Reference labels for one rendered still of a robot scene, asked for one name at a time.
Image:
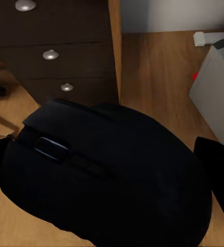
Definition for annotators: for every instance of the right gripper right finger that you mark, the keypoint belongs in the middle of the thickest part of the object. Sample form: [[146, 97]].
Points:
[[211, 155]]

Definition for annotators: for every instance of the mouse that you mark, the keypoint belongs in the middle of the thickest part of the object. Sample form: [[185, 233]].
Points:
[[109, 174]]

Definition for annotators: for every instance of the desktop computer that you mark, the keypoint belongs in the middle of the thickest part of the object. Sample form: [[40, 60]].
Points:
[[207, 92]]

